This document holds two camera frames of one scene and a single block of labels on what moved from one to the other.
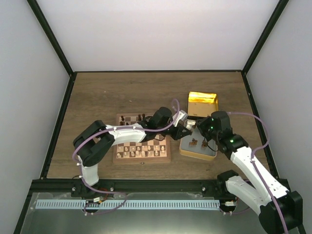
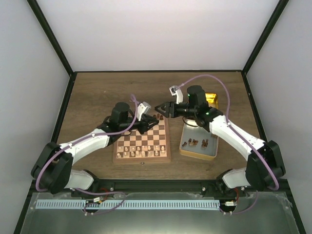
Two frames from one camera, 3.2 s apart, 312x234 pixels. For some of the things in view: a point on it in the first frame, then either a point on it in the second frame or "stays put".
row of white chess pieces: [141, 151] stays put
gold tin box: [196, 146] stays put
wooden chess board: [150, 151] stays put
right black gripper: [202, 125] to [170, 104]
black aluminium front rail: [194, 185] stays put
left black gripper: [179, 134] to [146, 120]
